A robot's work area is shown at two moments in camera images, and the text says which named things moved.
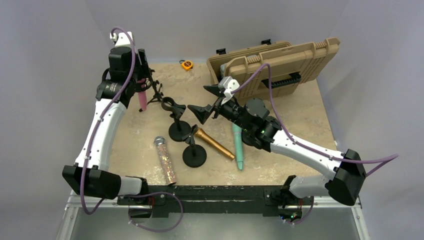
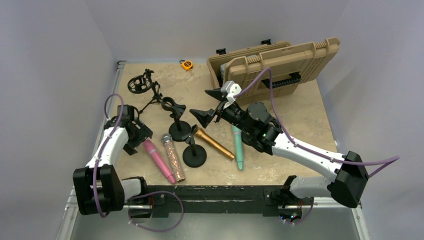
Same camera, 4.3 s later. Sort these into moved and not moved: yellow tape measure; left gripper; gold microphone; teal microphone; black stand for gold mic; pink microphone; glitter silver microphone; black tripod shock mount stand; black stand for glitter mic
Moved: left gripper; pink microphone; glitter silver microphone
Not moved: teal microphone; black stand for gold mic; black stand for glitter mic; gold microphone; black tripod shock mount stand; yellow tape measure
